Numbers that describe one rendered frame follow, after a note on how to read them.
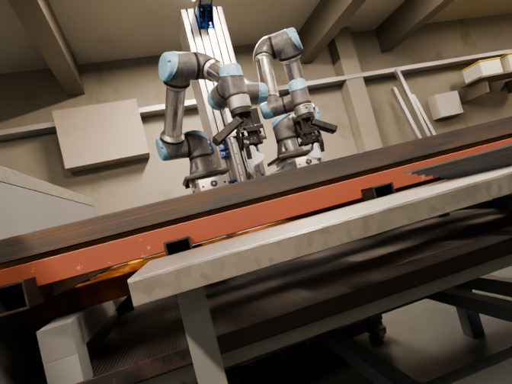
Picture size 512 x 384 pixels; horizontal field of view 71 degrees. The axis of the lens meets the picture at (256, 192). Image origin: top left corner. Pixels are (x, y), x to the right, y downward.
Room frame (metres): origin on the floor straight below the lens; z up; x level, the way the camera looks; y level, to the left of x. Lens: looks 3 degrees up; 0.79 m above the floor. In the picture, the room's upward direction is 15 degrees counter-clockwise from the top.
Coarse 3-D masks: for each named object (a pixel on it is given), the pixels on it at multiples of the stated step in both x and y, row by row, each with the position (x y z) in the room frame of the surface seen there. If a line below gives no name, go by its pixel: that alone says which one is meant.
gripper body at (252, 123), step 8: (232, 112) 1.12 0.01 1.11; (240, 112) 1.11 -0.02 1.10; (248, 112) 1.13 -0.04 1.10; (256, 112) 1.14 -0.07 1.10; (248, 120) 1.14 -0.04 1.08; (256, 120) 1.13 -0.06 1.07; (240, 128) 1.11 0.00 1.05; (248, 128) 1.11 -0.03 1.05; (256, 128) 1.11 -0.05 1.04; (240, 136) 1.11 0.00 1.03; (248, 136) 1.12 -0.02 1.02; (256, 136) 1.13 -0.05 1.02; (264, 136) 1.12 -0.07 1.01; (240, 144) 1.14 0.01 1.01; (256, 144) 1.17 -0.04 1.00
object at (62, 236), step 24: (504, 120) 0.91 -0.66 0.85; (408, 144) 0.84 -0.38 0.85; (432, 144) 0.86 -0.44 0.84; (456, 144) 0.87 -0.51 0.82; (312, 168) 0.79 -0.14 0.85; (336, 168) 0.80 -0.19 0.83; (360, 168) 0.81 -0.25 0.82; (216, 192) 0.74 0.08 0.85; (240, 192) 0.75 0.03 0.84; (264, 192) 0.76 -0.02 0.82; (120, 216) 0.70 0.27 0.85; (144, 216) 0.71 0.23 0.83; (168, 216) 0.72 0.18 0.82; (0, 240) 0.65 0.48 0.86; (24, 240) 0.66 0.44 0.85; (48, 240) 0.67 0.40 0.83; (72, 240) 0.68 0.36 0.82
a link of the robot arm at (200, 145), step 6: (186, 132) 1.79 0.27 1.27; (192, 132) 1.78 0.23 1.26; (198, 132) 1.79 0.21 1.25; (186, 138) 1.76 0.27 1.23; (192, 138) 1.77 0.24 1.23; (198, 138) 1.78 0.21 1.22; (204, 138) 1.81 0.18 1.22; (192, 144) 1.76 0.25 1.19; (198, 144) 1.78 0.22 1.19; (204, 144) 1.80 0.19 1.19; (192, 150) 1.77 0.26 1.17; (198, 150) 1.78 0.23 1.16; (204, 150) 1.79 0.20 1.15; (192, 156) 1.79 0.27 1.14
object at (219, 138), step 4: (232, 120) 1.11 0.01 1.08; (236, 120) 1.11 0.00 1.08; (240, 120) 1.12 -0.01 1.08; (228, 124) 1.11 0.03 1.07; (232, 124) 1.11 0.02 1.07; (236, 124) 1.11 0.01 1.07; (240, 124) 1.14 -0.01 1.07; (224, 128) 1.10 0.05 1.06; (228, 128) 1.11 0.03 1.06; (232, 128) 1.11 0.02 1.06; (236, 128) 1.15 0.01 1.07; (220, 132) 1.10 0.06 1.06; (224, 132) 1.11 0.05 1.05; (228, 132) 1.11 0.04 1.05; (232, 132) 1.15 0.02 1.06; (216, 136) 1.10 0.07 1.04; (220, 136) 1.10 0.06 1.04; (224, 136) 1.10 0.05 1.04; (216, 140) 1.10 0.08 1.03; (220, 140) 1.10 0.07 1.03; (224, 140) 1.13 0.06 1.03; (216, 144) 1.11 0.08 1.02; (220, 144) 1.13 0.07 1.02
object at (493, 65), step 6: (480, 60) 5.58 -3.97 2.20; (486, 60) 5.61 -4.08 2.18; (492, 60) 5.65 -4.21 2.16; (498, 60) 5.68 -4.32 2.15; (474, 66) 5.68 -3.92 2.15; (480, 66) 5.59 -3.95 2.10; (486, 66) 5.61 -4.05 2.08; (492, 66) 5.64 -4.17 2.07; (498, 66) 5.67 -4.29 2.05; (462, 72) 5.91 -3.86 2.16; (468, 72) 5.81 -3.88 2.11; (474, 72) 5.71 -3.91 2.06; (480, 72) 5.61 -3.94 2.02; (486, 72) 5.60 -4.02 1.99; (492, 72) 5.63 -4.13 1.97; (468, 78) 5.84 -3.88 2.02; (474, 78) 5.74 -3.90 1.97
